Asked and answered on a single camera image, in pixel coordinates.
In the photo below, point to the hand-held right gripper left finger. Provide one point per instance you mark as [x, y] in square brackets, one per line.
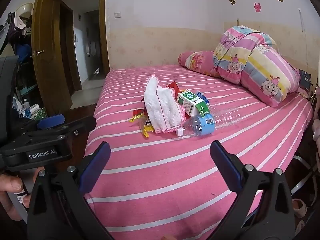
[96, 166]

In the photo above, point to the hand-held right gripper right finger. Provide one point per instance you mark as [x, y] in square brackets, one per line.
[225, 166]

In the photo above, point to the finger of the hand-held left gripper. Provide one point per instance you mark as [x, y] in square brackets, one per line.
[80, 126]
[51, 120]

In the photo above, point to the clear plastic bottle blue label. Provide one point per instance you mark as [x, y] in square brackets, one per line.
[197, 126]

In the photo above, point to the yellow snack wrapper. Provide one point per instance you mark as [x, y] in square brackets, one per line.
[147, 131]

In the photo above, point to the green and white carton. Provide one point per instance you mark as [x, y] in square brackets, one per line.
[192, 102]

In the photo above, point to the blue and white wrapper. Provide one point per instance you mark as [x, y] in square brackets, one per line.
[203, 97]

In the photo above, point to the white cloth with pink edge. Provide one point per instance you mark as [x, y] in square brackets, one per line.
[162, 105]

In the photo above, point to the person's left hand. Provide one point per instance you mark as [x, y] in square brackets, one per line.
[10, 192]

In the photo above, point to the green patterned box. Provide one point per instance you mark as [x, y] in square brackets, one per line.
[40, 113]

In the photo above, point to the small white bottle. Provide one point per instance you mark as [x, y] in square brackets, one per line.
[26, 105]

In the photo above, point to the pink striped bed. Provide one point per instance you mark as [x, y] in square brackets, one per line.
[162, 180]

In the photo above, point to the brown wooden door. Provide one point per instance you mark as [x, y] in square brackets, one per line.
[50, 42]

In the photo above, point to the white office chair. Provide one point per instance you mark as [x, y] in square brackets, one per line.
[303, 177]

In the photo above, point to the beige slipper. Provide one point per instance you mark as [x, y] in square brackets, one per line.
[300, 207]

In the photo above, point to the hanging clothes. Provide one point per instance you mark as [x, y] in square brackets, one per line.
[17, 27]

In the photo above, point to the folded cartoon print quilt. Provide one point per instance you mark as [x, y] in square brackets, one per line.
[250, 62]

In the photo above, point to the pink printed pillow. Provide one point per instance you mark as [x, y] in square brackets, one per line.
[197, 61]

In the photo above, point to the dark small pillow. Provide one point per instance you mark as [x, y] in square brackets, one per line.
[305, 78]

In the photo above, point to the brown door frame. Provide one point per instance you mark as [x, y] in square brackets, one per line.
[103, 30]

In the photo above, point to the white light switch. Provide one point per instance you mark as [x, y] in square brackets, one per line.
[117, 15]

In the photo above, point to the pink wall sticker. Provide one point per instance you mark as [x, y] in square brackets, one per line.
[257, 7]

